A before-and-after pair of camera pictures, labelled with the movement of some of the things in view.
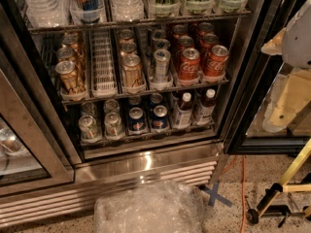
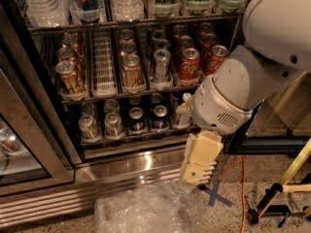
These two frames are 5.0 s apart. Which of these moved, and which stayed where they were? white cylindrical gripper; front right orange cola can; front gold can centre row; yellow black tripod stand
Moved: white cylindrical gripper
Stayed: yellow black tripod stand; front right orange cola can; front gold can centre row
